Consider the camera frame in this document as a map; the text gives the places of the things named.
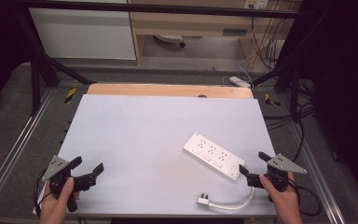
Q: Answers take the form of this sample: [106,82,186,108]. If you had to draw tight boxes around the white chair base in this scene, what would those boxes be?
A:
[153,34,187,49]

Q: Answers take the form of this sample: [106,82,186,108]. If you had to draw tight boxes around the bundle of hanging cables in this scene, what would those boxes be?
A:
[250,12,288,71]

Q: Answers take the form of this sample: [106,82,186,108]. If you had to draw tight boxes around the white wall socket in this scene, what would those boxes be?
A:
[242,0,270,10]

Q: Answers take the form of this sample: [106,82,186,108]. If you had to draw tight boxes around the wooden desk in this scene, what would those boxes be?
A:
[126,0,302,67]

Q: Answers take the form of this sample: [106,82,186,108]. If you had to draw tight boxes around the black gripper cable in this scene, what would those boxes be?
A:
[288,178,323,217]
[33,169,52,217]

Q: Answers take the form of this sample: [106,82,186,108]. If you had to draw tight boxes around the aluminium rail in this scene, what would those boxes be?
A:
[0,88,57,204]
[287,122,346,224]

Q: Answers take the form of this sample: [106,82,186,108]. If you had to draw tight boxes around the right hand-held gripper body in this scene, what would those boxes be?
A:
[251,153,309,203]

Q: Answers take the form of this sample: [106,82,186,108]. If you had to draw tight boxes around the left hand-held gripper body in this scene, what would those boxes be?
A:
[41,155,87,213]

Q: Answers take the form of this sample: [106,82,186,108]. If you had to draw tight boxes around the white plug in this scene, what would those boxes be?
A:
[197,192,211,206]

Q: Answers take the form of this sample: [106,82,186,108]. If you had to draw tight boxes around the white power strip cable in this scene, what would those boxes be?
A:
[208,186,255,211]

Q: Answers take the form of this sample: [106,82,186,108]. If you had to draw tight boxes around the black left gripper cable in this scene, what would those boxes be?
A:
[33,169,52,217]

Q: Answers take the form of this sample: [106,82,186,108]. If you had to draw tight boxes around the wooden board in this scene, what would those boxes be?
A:
[86,82,255,100]

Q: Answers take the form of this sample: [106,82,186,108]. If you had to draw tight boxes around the black floor cables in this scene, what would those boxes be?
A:
[262,78,316,162]

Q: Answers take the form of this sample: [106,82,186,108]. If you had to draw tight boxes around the person's right hand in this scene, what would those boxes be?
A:
[258,172,303,224]

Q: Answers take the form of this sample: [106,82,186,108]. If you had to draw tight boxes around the black metal frame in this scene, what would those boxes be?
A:
[10,0,334,124]

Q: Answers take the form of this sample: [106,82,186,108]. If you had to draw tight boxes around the small white floor power strip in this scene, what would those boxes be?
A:
[228,76,253,90]

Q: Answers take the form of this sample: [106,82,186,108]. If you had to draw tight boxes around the person's left hand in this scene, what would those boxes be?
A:
[38,176,82,224]

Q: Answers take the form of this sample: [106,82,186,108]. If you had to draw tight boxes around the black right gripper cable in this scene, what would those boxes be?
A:
[288,178,323,217]

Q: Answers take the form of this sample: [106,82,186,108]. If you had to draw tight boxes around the white cabinet panel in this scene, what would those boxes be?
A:
[28,7,137,61]

